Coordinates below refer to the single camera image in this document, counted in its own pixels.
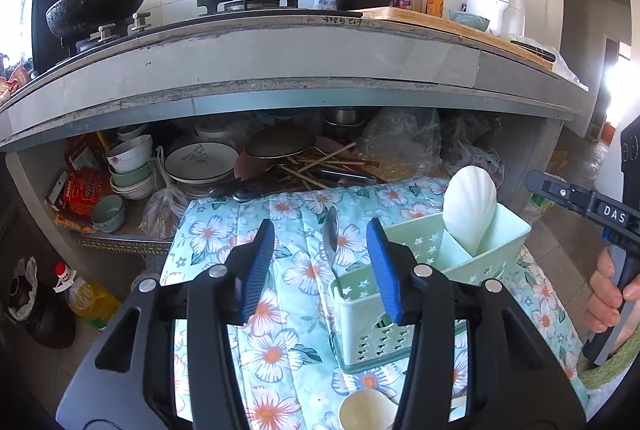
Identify plastic bag with contents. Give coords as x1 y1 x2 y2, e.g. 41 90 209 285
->
139 187 188 241

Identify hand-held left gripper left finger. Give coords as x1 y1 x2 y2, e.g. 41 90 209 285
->
55 219 276 430

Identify pile of wooden chopsticks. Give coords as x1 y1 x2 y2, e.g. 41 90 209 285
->
277 141 381 193

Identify black kitchen knife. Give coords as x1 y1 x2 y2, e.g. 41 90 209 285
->
510 38 557 64

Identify grey concrete counter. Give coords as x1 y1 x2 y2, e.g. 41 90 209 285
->
0 10 606 153

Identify white kitchen appliance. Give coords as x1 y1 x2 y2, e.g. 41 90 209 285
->
466 0 527 36

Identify wooden cutting board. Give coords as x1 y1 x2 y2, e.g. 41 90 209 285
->
357 7 556 71

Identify metal frying pan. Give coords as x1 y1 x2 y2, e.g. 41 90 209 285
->
245 126 317 159

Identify gas stove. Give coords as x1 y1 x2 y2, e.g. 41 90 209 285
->
60 0 363 57

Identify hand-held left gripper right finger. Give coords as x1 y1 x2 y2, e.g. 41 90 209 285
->
366 217 586 430

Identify white shell-shaped spoon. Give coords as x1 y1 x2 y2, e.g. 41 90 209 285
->
442 164 498 257

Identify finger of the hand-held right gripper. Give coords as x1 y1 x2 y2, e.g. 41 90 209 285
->
525 170 596 216

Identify white black-rimmed plate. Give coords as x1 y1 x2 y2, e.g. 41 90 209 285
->
164 141 240 185

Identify stainless steel pot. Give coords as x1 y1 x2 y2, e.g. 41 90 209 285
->
322 107 376 141

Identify white floral bowl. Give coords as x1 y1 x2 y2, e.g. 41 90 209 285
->
106 134 153 171

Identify stack of bowls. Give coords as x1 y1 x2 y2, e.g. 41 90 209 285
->
110 163 156 201

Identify small pale blue cup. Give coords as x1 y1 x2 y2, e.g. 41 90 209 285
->
91 195 126 233

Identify pale blue bowl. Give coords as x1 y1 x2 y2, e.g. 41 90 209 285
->
448 9 491 32

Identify person's right hand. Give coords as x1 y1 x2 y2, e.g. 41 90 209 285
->
586 247 640 336

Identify clear plastic bag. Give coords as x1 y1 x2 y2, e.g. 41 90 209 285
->
360 107 443 171
440 115 506 176

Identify green plastic utensil holder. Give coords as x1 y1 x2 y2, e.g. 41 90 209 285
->
330 205 533 373

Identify small black pan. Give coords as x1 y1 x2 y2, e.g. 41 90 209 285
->
333 0 392 11

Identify white cup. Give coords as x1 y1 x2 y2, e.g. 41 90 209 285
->
338 389 401 430

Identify metal spoon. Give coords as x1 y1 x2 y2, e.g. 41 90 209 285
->
322 205 343 276

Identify yellow cooking oil bottle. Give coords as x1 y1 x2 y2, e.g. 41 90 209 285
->
54 263 122 331

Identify red snack packet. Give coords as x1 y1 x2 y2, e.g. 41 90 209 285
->
47 167 113 223

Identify floral printed cloth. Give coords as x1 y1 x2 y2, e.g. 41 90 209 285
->
165 175 596 430

